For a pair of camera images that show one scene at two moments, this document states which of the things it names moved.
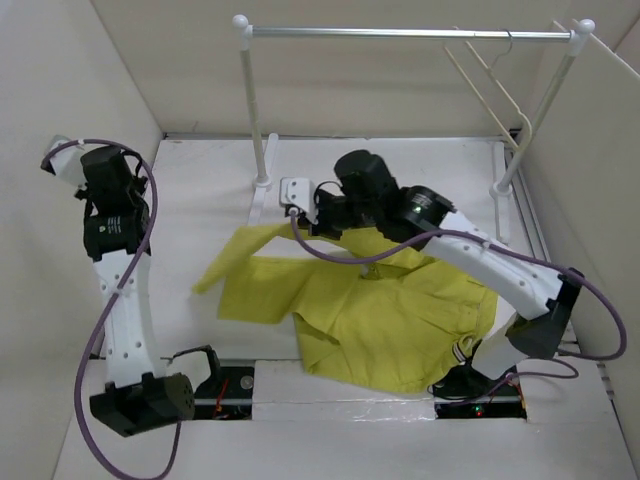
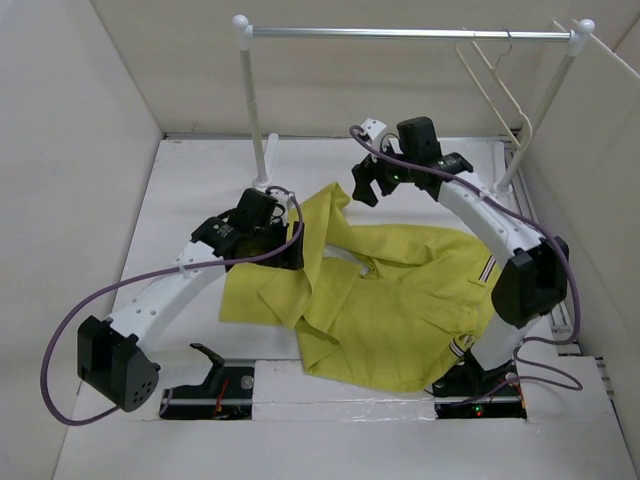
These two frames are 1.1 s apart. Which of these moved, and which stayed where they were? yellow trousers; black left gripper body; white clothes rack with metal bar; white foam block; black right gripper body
Moved: black right gripper body; black left gripper body
Stayed: white foam block; yellow trousers; white clothes rack with metal bar
